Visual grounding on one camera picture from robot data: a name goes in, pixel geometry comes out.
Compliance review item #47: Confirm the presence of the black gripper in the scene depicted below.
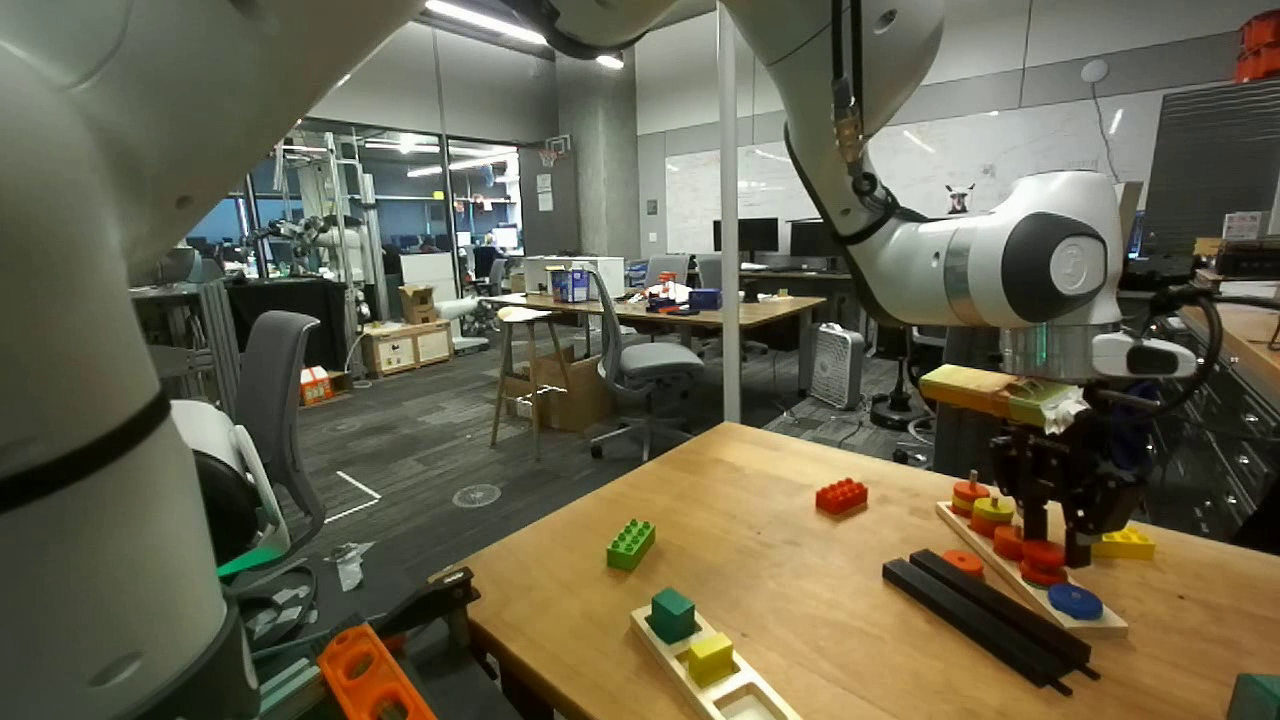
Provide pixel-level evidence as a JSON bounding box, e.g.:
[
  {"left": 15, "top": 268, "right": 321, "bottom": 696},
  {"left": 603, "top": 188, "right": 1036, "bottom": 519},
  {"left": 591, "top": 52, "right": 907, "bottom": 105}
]
[{"left": 996, "top": 398, "right": 1153, "bottom": 572}]

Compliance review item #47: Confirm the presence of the wooden peg board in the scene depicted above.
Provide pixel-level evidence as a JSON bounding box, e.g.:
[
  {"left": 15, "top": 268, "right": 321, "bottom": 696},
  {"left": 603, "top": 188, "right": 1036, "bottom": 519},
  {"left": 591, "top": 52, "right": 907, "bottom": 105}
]
[{"left": 932, "top": 498, "right": 1134, "bottom": 635}]

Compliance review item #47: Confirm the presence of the yellow toy brick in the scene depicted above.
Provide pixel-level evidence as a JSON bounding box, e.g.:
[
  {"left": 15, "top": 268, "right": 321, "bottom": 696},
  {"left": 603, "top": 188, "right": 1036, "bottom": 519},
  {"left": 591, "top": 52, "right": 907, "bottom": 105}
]
[{"left": 1091, "top": 519, "right": 1162, "bottom": 564}]

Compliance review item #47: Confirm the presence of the black slotted bar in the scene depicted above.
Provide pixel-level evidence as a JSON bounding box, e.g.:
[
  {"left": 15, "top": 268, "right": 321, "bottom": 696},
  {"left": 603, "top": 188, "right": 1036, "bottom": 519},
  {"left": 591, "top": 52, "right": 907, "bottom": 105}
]
[{"left": 881, "top": 546, "right": 1105, "bottom": 699}]

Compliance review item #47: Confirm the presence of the red toy brick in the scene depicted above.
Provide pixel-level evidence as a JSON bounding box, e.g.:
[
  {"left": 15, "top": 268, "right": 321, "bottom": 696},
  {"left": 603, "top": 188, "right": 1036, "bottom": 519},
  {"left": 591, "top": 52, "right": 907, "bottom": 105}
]
[{"left": 813, "top": 475, "right": 871, "bottom": 519}]

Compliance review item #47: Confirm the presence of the black drawer tool cabinet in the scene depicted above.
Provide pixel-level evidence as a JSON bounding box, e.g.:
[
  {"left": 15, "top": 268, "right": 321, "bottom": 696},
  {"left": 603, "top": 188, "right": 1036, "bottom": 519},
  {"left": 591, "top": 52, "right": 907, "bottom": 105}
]
[{"left": 1172, "top": 298, "right": 1280, "bottom": 553}]

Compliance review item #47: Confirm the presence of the grey computer tower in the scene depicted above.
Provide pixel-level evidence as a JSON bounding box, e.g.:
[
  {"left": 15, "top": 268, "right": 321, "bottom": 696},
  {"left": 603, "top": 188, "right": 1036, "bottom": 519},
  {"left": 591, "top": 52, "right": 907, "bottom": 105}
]
[{"left": 807, "top": 320, "right": 871, "bottom": 418}]

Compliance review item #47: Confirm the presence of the green wooden cube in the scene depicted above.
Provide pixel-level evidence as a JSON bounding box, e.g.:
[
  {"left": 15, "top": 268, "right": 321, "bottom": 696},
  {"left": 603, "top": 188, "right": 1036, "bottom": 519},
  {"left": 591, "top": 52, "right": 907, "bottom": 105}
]
[{"left": 1226, "top": 674, "right": 1280, "bottom": 720}]

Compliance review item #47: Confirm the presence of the dark computer monitor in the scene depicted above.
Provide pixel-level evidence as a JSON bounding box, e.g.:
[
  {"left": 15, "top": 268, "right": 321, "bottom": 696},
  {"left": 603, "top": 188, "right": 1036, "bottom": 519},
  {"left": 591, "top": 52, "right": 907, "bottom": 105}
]
[
  {"left": 790, "top": 216, "right": 855, "bottom": 263},
  {"left": 707, "top": 216, "right": 786, "bottom": 261}
]

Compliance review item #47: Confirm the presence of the wooden shape sorter tray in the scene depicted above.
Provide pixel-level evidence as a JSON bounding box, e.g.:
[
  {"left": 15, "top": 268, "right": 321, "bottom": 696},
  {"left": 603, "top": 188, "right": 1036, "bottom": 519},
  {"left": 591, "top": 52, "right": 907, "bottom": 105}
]
[{"left": 630, "top": 599, "right": 803, "bottom": 720}]

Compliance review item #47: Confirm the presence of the yellow wooden block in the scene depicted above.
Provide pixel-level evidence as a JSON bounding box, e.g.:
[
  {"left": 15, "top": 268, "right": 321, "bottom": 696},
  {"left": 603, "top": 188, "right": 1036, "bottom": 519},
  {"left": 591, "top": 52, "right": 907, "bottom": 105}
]
[{"left": 679, "top": 630, "right": 739, "bottom": 688}]

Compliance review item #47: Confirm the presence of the wooden office desk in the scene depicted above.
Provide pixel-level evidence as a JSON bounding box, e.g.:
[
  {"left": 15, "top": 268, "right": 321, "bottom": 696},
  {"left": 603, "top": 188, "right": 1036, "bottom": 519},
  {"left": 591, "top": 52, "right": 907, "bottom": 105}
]
[{"left": 486, "top": 288, "right": 832, "bottom": 404}]

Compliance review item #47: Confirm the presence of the green wooden block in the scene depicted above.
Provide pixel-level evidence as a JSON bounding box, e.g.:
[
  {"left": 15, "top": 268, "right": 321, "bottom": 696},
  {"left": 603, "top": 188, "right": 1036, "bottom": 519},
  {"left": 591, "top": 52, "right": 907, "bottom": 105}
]
[{"left": 649, "top": 586, "right": 706, "bottom": 645}]

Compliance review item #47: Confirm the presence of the green toy brick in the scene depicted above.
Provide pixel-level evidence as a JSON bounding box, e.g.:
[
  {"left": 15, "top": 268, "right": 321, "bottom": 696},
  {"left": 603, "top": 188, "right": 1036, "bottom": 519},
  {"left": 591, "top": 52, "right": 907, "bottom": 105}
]
[{"left": 603, "top": 516, "right": 659, "bottom": 576}]

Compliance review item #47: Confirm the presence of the grey office chair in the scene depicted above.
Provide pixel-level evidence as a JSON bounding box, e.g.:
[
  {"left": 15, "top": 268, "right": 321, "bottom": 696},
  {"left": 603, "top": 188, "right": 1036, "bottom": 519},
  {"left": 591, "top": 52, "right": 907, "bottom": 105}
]
[{"left": 582, "top": 263, "right": 713, "bottom": 463}]

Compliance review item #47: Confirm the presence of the cardboard floor box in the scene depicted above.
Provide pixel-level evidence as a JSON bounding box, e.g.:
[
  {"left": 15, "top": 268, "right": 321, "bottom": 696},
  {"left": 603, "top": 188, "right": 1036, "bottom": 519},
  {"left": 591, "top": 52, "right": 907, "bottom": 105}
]
[{"left": 532, "top": 349, "right": 621, "bottom": 438}]

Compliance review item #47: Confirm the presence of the orange tool case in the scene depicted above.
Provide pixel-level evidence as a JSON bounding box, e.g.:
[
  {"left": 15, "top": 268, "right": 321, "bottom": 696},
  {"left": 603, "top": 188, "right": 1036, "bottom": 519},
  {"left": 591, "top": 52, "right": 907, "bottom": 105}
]
[{"left": 1234, "top": 10, "right": 1280, "bottom": 90}]

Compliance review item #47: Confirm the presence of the blue desk box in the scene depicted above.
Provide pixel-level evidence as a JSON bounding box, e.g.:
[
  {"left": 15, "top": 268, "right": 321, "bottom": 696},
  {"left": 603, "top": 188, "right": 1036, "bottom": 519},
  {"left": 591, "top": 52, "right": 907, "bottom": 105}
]
[{"left": 547, "top": 263, "right": 597, "bottom": 309}]

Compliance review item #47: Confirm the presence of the wooden stool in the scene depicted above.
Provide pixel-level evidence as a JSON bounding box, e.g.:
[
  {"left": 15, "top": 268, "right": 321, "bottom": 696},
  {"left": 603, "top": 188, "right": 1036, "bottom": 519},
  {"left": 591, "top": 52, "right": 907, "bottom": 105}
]
[{"left": 488, "top": 305, "right": 562, "bottom": 453}]

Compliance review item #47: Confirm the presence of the low white cabinet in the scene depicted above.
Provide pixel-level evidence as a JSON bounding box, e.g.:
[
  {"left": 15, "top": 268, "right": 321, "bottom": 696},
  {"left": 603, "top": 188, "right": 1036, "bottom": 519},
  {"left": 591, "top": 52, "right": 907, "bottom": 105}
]
[{"left": 356, "top": 317, "right": 456, "bottom": 381}]

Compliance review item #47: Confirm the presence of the orange plastic holder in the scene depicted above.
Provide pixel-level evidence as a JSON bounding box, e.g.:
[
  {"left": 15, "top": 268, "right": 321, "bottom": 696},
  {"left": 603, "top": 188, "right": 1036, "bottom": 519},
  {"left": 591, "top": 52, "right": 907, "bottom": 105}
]
[{"left": 312, "top": 621, "right": 441, "bottom": 720}]

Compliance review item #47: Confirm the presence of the ceiling light strip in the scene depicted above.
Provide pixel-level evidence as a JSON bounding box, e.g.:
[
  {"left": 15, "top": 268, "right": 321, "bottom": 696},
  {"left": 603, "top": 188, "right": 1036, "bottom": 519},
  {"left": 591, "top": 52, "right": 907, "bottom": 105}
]
[{"left": 420, "top": 0, "right": 634, "bottom": 71}]

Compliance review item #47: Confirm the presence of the grey mesh chair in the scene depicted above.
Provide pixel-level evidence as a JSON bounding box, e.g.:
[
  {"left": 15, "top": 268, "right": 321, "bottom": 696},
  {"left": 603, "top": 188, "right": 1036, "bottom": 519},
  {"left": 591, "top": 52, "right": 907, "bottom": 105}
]
[{"left": 229, "top": 309, "right": 331, "bottom": 546}]

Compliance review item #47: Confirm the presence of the yellow wooden ring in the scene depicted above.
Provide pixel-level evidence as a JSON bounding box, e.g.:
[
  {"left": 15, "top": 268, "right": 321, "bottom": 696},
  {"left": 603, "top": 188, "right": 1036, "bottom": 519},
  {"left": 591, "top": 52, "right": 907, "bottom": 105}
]
[{"left": 968, "top": 492, "right": 1020, "bottom": 537}]

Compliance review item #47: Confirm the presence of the blue wooden ring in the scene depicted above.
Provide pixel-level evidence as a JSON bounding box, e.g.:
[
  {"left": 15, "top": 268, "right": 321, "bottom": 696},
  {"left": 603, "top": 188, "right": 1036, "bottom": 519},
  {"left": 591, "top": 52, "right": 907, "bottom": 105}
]
[{"left": 1043, "top": 580, "right": 1107, "bottom": 623}]

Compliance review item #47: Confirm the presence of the yellowish wrist camera box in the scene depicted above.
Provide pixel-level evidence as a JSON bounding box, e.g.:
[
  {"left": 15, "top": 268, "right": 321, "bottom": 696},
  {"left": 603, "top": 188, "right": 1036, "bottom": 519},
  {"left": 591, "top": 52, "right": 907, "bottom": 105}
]
[{"left": 917, "top": 361, "right": 1091, "bottom": 438}]

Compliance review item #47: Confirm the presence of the black wall television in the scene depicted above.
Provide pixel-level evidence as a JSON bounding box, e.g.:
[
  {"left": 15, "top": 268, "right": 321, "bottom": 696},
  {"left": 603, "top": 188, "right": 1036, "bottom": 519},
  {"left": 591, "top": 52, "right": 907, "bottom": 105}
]
[{"left": 1140, "top": 77, "right": 1280, "bottom": 261}]

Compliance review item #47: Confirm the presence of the vertical white frame pole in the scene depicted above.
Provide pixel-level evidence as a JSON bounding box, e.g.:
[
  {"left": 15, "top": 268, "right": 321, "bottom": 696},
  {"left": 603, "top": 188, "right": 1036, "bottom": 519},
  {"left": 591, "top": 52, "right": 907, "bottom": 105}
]
[{"left": 713, "top": 0, "right": 744, "bottom": 430}]

